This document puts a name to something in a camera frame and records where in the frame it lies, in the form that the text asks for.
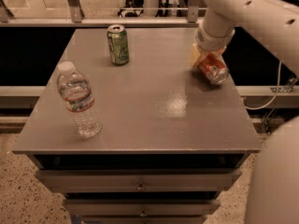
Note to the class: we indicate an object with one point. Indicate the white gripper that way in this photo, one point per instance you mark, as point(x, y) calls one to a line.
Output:
point(212, 41)

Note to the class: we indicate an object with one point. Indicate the red coke can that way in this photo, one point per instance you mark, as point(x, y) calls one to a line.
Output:
point(214, 70)

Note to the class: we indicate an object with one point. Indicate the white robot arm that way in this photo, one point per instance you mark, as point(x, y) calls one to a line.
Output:
point(274, 186)

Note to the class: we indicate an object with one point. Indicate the green soda can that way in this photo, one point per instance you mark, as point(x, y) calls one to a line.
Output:
point(118, 44)

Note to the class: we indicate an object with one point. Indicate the black office chair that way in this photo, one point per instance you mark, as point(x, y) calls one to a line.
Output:
point(134, 0)

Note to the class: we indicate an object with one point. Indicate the grey drawer cabinet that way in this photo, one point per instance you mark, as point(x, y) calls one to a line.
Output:
point(156, 114)

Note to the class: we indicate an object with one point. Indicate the clear plastic water bottle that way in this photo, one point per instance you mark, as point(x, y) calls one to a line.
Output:
point(76, 91)

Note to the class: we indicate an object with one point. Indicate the upper grey drawer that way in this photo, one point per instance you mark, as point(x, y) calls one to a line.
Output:
point(137, 181)

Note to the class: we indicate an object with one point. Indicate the grey drawer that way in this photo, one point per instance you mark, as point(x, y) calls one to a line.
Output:
point(137, 181)
point(141, 208)

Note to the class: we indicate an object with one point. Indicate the metal window railing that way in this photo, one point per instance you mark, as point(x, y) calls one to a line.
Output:
point(100, 13)

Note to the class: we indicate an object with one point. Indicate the lower grey drawer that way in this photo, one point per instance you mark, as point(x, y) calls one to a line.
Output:
point(141, 208)

